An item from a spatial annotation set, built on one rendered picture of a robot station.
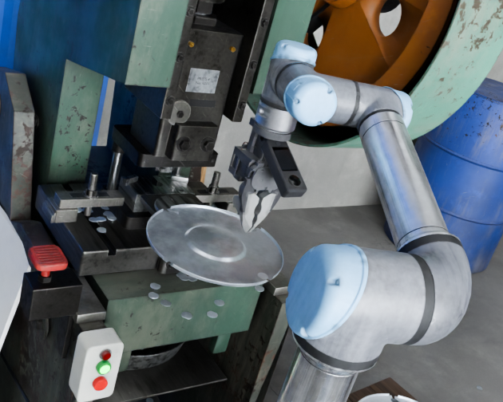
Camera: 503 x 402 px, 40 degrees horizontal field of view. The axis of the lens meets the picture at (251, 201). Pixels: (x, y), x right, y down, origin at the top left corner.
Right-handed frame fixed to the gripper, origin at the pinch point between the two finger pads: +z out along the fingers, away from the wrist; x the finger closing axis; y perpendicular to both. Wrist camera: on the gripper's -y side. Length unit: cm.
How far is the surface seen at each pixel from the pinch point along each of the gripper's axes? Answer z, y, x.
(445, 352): 87, 37, -146
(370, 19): -38, 25, -36
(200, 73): -20.6, 27.9, 2.0
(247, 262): 9.5, 2.1, -3.7
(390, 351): 87, 44, -121
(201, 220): 8.8, 18.0, -1.1
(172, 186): 9.4, 35.2, -2.4
